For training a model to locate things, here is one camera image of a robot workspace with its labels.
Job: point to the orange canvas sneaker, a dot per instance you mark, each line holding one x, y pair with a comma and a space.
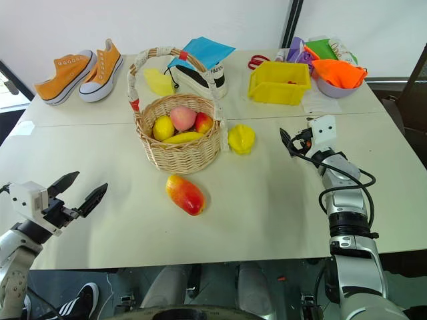
103, 71
65, 75

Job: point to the purple packet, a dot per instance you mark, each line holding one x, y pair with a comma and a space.
295, 48

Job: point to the black window frame post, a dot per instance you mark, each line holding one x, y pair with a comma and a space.
292, 23

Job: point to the black door frame bar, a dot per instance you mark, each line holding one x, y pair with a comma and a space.
10, 81

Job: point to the black sneaker with white stripes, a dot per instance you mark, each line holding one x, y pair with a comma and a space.
78, 300

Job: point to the small white tube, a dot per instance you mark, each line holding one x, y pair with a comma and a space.
280, 55

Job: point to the dark chair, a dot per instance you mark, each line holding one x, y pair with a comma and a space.
403, 106

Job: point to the yellow toy banana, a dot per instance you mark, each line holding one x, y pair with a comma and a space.
183, 137

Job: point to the lilac plastic bowl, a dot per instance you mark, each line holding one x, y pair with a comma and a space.
333, 90

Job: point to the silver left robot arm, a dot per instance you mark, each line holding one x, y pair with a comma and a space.
13, 260

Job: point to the white printed packet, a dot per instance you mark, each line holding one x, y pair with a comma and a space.
343, 50

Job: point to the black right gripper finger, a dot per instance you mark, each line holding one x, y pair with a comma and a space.
286, 140

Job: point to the yellow plastic storage bin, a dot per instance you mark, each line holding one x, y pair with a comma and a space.
278, 91

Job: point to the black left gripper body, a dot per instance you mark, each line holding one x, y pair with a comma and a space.
55, 213

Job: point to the yellow toy lemon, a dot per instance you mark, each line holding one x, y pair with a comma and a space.
163, 128

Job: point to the large red yellow toy mango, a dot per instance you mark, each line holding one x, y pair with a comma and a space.
185, 195

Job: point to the white paper sheet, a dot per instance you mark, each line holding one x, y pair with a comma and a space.
322, 101

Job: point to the pink toy peach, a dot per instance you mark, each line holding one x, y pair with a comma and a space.
182, 118

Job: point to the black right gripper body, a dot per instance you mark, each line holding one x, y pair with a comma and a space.
302, 141

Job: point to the grey trouser leg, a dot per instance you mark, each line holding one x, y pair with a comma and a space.
254, 286
163, 286

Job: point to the white black high-top shoe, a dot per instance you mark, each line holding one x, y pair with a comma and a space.
218, 80

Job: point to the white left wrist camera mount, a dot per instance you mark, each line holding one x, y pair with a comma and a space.
26, 196

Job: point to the yellow toy starfruit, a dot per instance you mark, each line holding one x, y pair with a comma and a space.
241, 139

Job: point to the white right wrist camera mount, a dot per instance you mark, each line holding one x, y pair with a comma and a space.
323, 130

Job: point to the orange cloth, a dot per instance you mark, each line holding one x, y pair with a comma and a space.
338, 73

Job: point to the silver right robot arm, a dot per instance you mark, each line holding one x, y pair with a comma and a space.
353, 266

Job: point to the blue folded sheet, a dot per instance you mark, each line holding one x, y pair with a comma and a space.
205, 51

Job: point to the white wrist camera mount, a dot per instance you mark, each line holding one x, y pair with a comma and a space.
26, 196
323, 130

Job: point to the small red toy mango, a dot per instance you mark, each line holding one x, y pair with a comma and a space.
203, 122

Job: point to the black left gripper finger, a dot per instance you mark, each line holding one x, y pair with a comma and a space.
65, 181
94, 199

